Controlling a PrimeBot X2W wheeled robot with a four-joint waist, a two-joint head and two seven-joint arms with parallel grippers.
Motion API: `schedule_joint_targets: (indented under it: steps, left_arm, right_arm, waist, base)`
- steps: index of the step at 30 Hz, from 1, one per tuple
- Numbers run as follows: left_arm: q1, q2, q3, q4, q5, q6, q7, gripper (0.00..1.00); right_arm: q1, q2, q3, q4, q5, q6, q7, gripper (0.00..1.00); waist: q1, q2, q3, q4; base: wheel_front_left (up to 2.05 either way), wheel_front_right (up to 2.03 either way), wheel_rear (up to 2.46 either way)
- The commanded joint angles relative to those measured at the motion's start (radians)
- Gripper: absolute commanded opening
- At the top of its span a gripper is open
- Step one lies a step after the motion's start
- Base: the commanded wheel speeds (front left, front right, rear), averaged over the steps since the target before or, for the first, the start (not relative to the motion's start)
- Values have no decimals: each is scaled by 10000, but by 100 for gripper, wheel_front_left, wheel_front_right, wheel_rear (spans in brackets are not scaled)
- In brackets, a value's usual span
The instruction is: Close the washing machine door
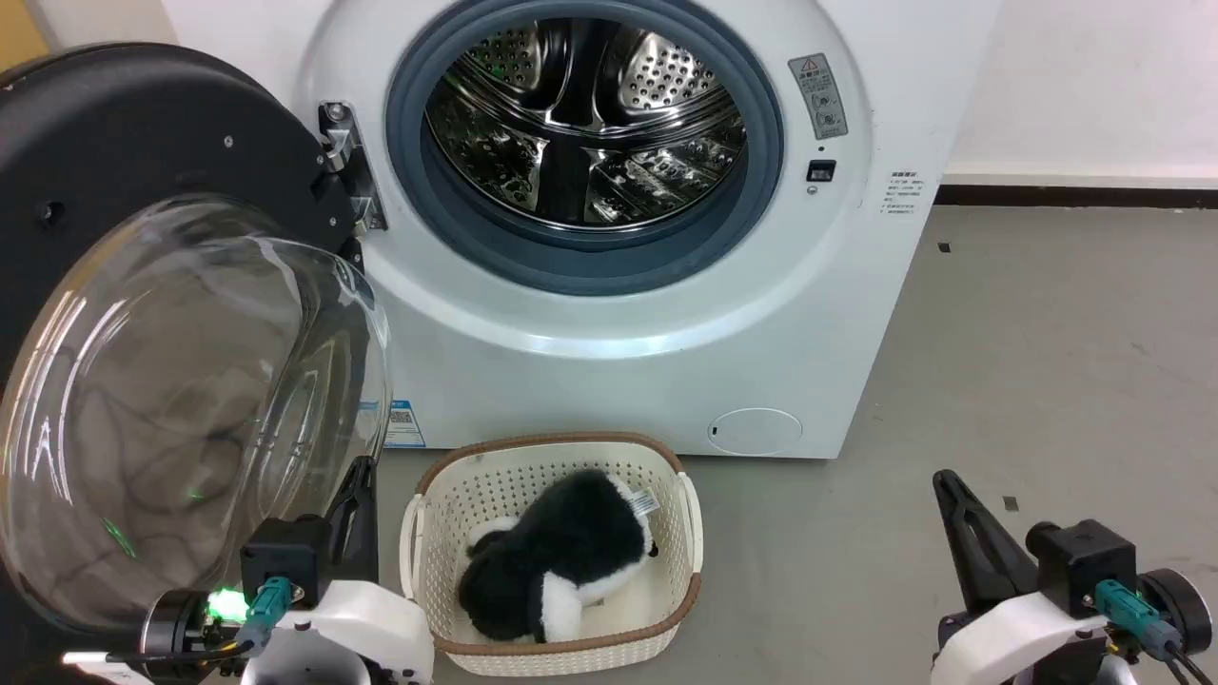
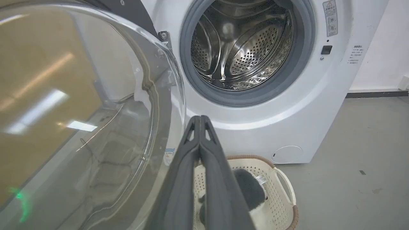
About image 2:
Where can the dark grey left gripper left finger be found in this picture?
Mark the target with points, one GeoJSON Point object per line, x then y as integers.
{"type": "Point", "coordinates": [179, 188]}

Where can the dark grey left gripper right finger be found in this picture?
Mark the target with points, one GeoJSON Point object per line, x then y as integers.
{"type": "Point", "coordinates": [220, 188]}

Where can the transparent round washing machine door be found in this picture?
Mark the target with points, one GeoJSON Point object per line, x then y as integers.
{"type": "Point", "coordinates": [80, 121]}

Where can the white front-load washing machine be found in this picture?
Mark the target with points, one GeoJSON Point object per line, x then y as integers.
{"type": "Point", "coordinates": [306, 105]}

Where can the metal door hinge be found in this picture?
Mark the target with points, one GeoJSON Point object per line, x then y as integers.
{"type": "Point", "coordinates": [164, 36]}

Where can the black door latch socket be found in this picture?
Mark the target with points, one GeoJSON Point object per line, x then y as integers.
{"type": "Point", "coordinates": [326, 49]}

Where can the grey and white garment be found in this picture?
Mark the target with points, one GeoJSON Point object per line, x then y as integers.
{"type": "Point", "coordinates": [250, 191]}

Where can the white perforated laundry basket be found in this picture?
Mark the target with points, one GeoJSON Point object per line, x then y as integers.
{"type": "Point", "coordinates": [274, 191]}

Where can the steel perforated washer drum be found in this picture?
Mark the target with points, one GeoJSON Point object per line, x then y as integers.
{"type": "Point", "coordinates": [243, 44]}

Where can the warning label sticker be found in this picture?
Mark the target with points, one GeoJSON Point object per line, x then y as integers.
{"type": "Point", "coordinates": [330, 17]}

